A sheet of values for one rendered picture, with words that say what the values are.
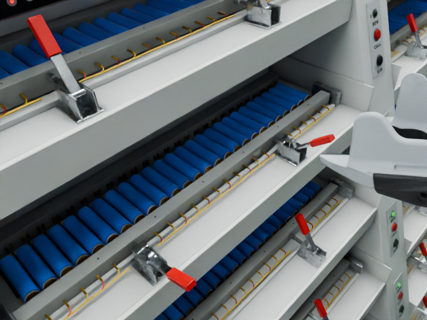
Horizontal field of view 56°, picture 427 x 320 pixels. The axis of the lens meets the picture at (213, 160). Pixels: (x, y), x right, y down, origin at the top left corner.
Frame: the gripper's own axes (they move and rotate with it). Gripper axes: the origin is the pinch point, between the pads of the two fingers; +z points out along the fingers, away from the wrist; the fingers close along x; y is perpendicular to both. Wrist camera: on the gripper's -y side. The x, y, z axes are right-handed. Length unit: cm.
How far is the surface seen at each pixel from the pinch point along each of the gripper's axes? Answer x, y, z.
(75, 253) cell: 19.9, -6.3, 24.4
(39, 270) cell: 23.8, -5.9, 25.2
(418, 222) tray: -51, -51, 19
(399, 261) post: -36, -51, 17
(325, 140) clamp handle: -11.6, -6.7, 11.8
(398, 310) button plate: -33, -63, 17
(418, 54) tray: -54, -10, 18
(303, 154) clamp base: -12.9, -10.4, 17.1
